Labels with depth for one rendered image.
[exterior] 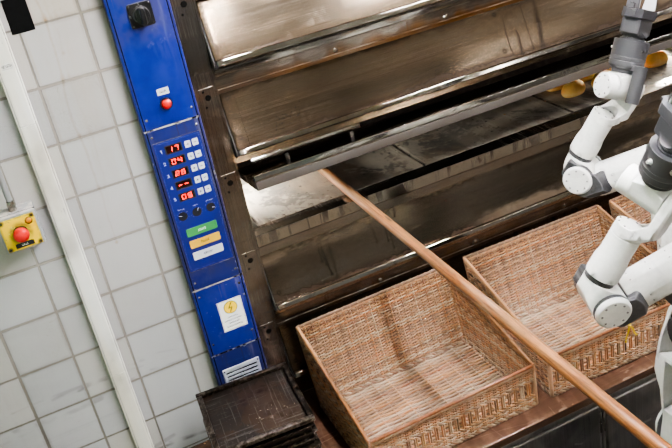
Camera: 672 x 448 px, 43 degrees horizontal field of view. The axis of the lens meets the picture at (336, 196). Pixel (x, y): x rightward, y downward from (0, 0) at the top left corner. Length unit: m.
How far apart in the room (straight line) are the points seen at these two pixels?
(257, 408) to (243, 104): 0.86
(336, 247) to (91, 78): 0.92
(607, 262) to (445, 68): 1.02
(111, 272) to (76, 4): 0.74
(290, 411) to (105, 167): 0.84
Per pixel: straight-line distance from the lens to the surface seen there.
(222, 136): 2.41
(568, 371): 1.82
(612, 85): 2.26
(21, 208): 2.32
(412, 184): 2.70
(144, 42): 2.26
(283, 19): 2.38
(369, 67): 2.53
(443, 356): 2.89
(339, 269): 2.68
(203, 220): 2.44
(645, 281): 1.89
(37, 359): 2.57
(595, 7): 2.92
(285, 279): 2.64
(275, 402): 2.50
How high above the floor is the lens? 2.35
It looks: 26 degrees down
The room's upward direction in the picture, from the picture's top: 11 degrees counter-clockwise
